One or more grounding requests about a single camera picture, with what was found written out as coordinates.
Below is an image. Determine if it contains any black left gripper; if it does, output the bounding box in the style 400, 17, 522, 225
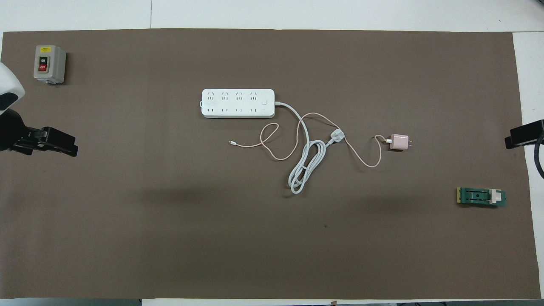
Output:
0, 109, 79, 157

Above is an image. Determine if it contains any pink usb charger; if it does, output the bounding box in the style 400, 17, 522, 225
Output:
390, 134, 413, 150

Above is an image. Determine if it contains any pink charging cable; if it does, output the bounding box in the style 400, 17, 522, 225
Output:
228, 112, 392, 168

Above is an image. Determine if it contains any white power strip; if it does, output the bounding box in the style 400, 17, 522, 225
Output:
201, 88, 275, 119

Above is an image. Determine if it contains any brown table mat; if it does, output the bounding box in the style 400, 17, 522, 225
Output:
0, 28, 541, 300

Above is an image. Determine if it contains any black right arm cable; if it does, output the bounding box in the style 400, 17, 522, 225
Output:
533, 135, 544, 179

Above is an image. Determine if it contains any grey on-off switch box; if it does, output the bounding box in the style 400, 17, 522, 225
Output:
34, 45, 67, 85

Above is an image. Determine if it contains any white power cord with plug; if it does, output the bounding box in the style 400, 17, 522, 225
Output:
274, 101, 346, 195

